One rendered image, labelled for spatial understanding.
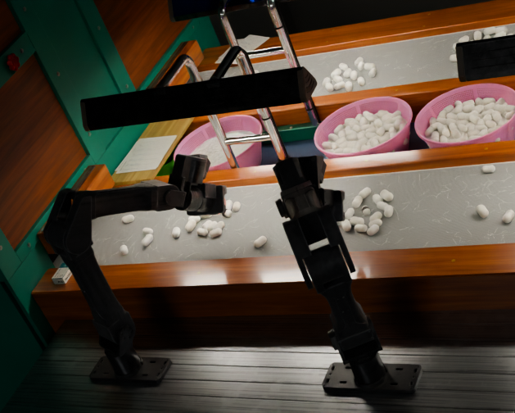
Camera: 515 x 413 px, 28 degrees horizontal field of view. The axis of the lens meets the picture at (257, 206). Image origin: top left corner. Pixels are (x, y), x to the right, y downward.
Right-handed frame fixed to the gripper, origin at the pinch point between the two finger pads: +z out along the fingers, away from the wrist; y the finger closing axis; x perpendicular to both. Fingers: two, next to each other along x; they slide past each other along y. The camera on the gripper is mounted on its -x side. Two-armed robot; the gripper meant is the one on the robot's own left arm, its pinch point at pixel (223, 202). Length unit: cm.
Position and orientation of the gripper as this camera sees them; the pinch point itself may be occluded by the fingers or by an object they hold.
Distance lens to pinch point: 252.7
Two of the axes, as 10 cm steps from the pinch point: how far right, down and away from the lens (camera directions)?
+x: 0.4, 10.0, -0.7
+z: 4.7, 0.5, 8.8
